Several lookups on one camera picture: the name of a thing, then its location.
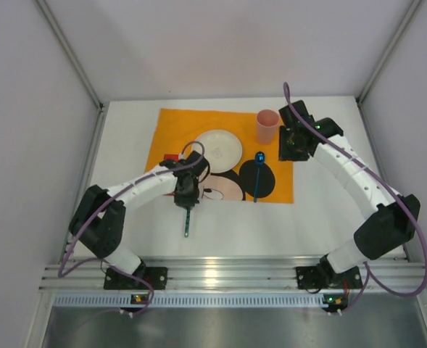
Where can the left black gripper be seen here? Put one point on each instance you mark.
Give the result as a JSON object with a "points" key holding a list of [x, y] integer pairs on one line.
{"points": [[186, 200]]}

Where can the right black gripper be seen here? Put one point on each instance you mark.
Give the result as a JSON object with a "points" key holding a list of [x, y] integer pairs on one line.
{"points": [[293, 153]]}

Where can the fork with teal handle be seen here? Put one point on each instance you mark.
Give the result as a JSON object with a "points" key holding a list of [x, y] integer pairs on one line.
{"points": [[187, 222]]}

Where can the pink plastic cup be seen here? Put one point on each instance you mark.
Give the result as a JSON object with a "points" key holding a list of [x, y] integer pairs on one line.
{"points": [[267, 122]]}

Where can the blue metallic spoon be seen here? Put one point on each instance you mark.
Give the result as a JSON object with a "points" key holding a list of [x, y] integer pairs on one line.
{"points": [[259, 160]]}

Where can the cream round plate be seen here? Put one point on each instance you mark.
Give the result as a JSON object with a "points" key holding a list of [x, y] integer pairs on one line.
{"points": [[222, 149]]}

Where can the orange cartoon mouse cloth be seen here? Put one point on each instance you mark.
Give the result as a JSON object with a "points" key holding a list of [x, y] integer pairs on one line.
{"points": [[176, 127]]}

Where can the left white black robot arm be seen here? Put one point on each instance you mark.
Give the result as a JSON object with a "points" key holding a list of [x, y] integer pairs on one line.
{"points": [[98, 222]]}

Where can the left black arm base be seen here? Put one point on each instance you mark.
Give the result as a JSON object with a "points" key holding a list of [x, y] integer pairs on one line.
{"points": [[156, 277]]}

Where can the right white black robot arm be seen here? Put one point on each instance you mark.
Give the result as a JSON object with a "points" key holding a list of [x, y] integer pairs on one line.
{"points": [[387, 214]]}

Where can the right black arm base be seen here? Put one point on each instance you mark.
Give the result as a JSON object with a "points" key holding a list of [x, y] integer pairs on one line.
{"points": [[314, 278]]}

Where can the aluminium mounting rail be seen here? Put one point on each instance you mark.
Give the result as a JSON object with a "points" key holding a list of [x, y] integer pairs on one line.
{"points": [[232, 274]]}

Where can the perforated grey cable duct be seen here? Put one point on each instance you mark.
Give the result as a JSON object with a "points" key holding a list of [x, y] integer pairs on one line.
{"points": [[202, 300]]}

